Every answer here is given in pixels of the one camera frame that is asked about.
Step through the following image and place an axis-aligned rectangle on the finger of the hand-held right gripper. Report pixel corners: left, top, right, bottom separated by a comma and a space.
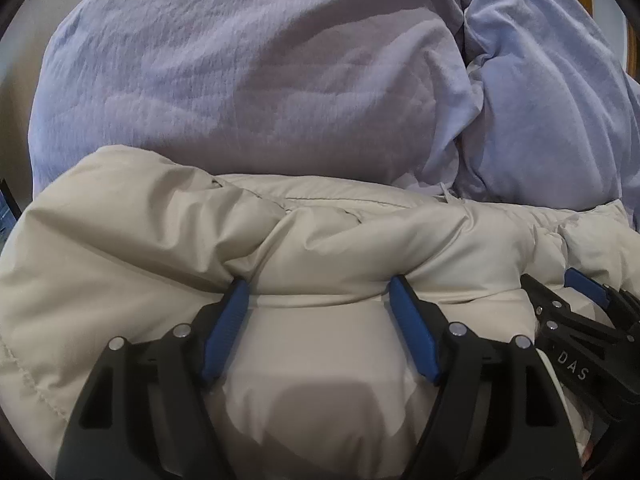
520, 272, 608, 346
565, 267, 640, 331

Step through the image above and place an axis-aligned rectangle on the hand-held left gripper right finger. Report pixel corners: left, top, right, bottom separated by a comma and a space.
389, 275, 583, 480

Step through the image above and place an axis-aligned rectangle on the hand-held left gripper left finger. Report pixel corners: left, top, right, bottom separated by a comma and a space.
54, 278, 251, 480

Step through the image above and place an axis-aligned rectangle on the beige puffer jacket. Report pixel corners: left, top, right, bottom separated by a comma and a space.
0, 145, 640, 480

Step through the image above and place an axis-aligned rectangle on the lilac pillow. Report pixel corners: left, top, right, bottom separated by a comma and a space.
27, 0, 473, 201
450, 0, 640, 211

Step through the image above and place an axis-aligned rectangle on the flat screen television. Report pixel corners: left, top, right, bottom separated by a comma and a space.
0, 177, 20, 231

